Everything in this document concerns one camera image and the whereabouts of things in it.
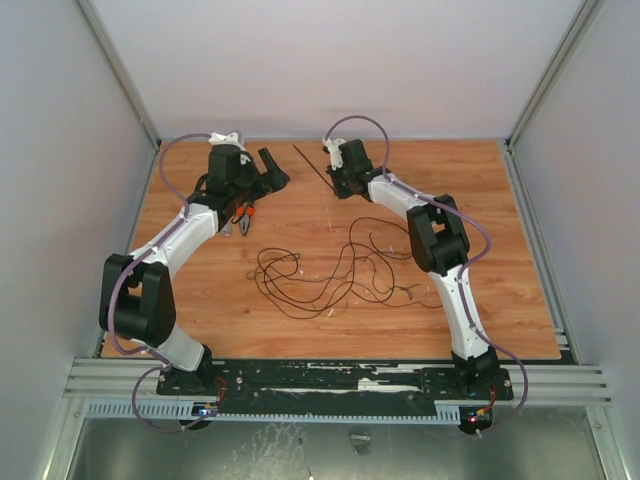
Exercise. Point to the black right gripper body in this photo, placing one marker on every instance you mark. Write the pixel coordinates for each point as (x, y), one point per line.
(342, 182)

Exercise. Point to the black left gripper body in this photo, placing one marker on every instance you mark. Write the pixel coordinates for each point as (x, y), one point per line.
(250, 186)

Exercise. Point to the black zip tie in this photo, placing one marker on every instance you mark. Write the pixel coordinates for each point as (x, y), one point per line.
(313, 167)

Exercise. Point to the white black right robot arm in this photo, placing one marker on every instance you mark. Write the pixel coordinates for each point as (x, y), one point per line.
(439, 246)

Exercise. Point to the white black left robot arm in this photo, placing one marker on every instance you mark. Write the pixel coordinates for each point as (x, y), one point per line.
(137, 300)

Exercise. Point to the orange black pliers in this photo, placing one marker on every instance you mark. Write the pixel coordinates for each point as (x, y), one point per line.
(245, 217)

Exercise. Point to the silver adjustable wrench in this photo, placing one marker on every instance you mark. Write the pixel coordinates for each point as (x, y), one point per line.
(227, 230)

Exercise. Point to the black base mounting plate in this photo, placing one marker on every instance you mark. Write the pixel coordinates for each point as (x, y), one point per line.
(297, 388)

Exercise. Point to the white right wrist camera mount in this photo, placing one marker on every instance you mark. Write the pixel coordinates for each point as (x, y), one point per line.
(332, 147)

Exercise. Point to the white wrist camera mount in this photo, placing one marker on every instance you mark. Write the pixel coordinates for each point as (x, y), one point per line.
(233, 138)
(332, 147)

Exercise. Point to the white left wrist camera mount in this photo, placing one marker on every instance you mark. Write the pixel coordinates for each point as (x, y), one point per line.
(233, 138)

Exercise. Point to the aluminium frame rail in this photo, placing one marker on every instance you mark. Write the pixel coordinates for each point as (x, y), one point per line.
(568, 381)

